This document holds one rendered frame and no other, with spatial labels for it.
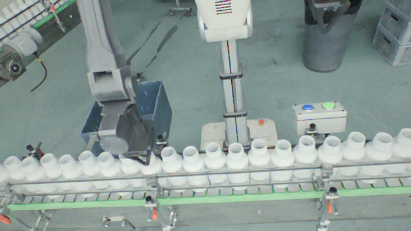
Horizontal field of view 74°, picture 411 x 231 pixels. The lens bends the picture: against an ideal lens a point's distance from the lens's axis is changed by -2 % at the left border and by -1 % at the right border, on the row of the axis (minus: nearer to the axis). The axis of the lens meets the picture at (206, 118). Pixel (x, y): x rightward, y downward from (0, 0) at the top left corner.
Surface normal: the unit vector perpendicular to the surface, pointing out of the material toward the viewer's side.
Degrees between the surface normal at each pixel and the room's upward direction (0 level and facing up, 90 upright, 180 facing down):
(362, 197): 90
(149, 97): 90
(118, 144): 90
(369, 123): 0
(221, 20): 90
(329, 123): 70
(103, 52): 62
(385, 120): 0
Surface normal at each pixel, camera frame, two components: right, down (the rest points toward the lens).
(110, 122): -0.15, -0.63
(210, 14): -0.03, 0.72
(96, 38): -0.09, 0.31
